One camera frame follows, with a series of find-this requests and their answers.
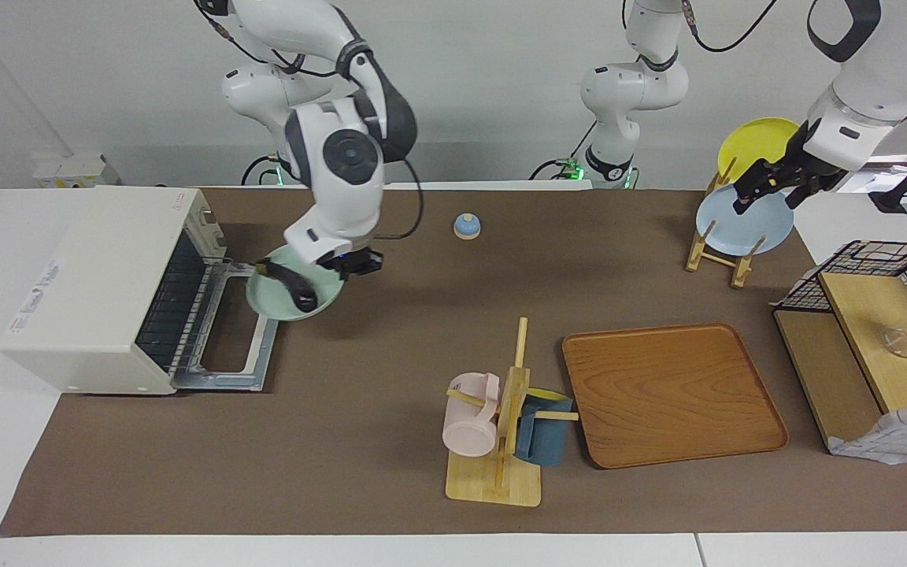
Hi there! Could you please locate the wooden mug tree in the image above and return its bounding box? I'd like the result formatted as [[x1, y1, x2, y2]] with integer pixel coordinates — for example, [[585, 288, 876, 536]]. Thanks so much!
[[445, 317, 580, 508]]

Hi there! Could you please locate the white power strip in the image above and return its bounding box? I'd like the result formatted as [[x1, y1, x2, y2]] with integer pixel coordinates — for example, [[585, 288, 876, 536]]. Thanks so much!
[[32, 154, 122, 189]]

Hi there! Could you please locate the brown wooden tray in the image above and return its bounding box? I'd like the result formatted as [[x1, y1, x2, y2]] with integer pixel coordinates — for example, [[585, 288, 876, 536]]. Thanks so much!
[[562, 323, 790, 470]]

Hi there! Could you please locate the pale green plate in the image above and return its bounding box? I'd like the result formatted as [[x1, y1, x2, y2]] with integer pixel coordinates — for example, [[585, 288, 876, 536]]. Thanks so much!
[[246, 244, 342, 323]]

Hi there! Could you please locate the light wooden shelf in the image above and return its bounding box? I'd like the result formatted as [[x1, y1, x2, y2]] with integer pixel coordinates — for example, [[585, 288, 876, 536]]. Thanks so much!
[[772, 272, 907, 455]]

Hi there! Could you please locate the wooden plate rack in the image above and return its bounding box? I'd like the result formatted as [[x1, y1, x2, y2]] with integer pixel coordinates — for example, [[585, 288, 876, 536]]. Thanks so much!
[[685, 157, 768, 290]]

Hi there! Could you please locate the light blue plate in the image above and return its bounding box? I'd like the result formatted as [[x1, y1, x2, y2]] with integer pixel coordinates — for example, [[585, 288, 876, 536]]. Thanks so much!
[[695, 187, 795, 257]]

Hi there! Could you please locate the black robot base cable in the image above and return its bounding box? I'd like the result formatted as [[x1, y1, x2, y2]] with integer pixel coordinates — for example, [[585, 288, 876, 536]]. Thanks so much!
[[529, 122, 598, 181], [241, 154, 281, 187]]

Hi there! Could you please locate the pink mug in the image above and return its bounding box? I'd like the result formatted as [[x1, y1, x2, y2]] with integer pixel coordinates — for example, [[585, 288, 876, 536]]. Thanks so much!
[[442, 372, 502, 458]]

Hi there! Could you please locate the brown table mat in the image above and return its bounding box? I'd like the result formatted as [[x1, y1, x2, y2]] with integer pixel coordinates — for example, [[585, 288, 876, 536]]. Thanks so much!
[[0, 187, 907, 538]]

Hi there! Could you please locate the white toaster oven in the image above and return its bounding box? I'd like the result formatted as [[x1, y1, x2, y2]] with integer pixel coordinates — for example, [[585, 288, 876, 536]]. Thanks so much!
[[0, 185, 281, 396]]

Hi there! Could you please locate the dark blue mug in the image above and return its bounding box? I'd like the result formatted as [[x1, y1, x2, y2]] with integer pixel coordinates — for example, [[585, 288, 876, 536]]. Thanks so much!
[[514, 388, 575, 467]]

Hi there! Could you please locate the dark purple eggplant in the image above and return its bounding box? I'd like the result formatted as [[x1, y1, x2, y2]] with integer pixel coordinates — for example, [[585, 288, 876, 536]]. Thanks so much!
[[257, 262, 320, 313]]

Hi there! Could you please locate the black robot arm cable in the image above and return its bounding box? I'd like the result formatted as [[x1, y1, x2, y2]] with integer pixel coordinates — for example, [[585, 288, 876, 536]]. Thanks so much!
[[678, 0, 779, 54], [198, 0, 425, 240]]

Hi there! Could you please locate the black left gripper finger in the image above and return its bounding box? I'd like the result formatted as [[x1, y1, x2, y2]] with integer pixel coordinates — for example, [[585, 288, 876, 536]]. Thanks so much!
[[783, 180, 818, 211], [731, 161, 776, 216]]

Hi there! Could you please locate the white checked cloth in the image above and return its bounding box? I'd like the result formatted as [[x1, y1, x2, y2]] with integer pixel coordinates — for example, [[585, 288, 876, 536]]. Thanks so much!
[[827, 399, 907, 465]]

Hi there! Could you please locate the black wire basket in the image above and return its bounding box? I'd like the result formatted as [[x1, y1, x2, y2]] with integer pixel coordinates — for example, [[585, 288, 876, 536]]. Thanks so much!
[[772, 240, 907, 363]]

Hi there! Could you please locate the yellow plate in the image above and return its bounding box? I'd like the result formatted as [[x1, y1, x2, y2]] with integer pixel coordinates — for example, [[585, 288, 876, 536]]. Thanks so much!
[[717, 117, 801, 187]]

